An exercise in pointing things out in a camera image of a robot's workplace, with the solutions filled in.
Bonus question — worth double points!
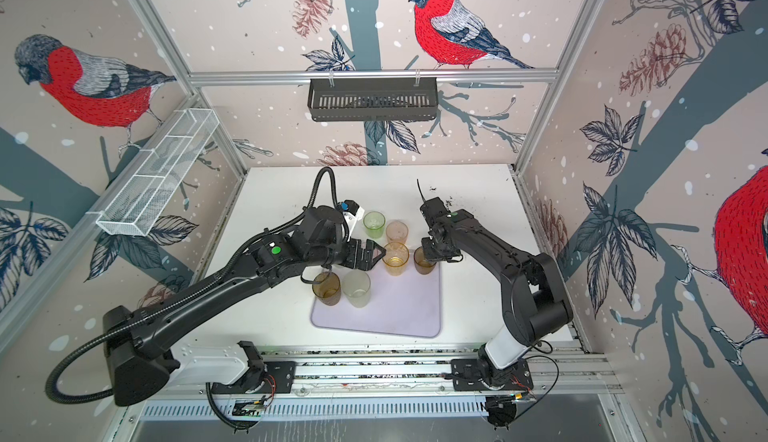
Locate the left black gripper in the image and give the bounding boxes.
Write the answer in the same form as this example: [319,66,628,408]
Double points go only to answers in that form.
[308,234,389,268]

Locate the yellow faceted glass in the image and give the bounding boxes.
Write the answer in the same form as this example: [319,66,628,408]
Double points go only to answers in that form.
[382,241,410,277]

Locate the dark amber textured glass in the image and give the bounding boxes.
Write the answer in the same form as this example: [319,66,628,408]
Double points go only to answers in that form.
[413,247,436,275]

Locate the pale pink textured glass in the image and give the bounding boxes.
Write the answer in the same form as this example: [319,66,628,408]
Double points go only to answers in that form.
[385,220,409,244]

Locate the small bright green glass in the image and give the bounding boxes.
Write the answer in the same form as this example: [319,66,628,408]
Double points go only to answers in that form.
[363,211,386,239]

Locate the tall pale green glass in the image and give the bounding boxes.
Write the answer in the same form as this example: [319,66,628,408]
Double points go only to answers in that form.
[341,270,371,308]

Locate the olive amber textured glass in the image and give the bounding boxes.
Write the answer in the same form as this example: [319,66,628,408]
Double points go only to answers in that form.
[312,271,342,306]

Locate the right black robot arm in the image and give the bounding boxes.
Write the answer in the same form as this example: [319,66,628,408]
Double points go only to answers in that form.
[420,197,573,388]

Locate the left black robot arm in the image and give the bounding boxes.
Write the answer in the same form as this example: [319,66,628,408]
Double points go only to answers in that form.
[44,205,385,406]

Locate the lavender plastic tray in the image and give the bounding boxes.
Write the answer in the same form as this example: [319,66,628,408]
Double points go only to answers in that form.
[310,262,442,338]

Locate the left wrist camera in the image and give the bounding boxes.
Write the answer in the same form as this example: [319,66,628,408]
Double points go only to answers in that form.
[338,199,365,233]

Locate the aluminium front rail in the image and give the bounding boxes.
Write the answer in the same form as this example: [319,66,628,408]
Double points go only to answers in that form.
[150,342,624,398]

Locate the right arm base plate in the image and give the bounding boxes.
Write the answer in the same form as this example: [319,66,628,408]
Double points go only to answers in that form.
[444,358,533,392]

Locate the black hanging wire basket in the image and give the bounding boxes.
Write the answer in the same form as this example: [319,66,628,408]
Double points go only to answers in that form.
[307,78,439,122]

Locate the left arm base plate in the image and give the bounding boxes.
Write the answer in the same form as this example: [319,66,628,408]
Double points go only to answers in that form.
[211,360,297,395]

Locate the white mesh wall shelf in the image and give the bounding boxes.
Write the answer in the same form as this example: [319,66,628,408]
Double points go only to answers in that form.
[96,108,219,236]

